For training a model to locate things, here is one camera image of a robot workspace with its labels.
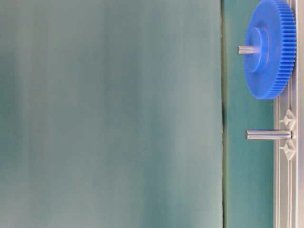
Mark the bare steel shaft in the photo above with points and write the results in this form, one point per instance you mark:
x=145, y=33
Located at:
x=268, y=134

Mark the steel shaft through large gear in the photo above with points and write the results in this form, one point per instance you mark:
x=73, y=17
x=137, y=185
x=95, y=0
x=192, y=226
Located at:
x=248, y=50

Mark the large blue plastic gear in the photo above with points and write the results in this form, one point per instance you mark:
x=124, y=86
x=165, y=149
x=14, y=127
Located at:
x=272, y=32

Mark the silver shaft mounting bracket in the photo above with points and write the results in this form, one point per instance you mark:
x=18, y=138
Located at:
x=289, y=147

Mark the silver aluminium extrusion rail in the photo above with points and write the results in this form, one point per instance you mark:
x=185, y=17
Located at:
x=289, y=175

